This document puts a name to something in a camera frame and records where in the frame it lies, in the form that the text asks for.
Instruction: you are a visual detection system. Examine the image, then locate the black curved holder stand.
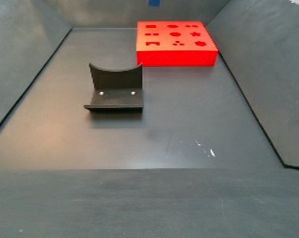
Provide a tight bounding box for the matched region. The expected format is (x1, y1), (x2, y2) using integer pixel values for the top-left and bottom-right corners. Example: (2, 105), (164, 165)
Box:
(84, 64), (144, 112)

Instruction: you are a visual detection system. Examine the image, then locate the red shape sorter block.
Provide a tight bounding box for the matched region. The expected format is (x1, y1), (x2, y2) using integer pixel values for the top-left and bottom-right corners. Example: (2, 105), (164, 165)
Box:
(136, 20), (219, 67)

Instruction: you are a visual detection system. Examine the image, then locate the blue tape piece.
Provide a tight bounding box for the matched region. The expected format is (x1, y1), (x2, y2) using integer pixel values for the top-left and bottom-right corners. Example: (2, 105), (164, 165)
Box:
(149, 0), (161, 7)

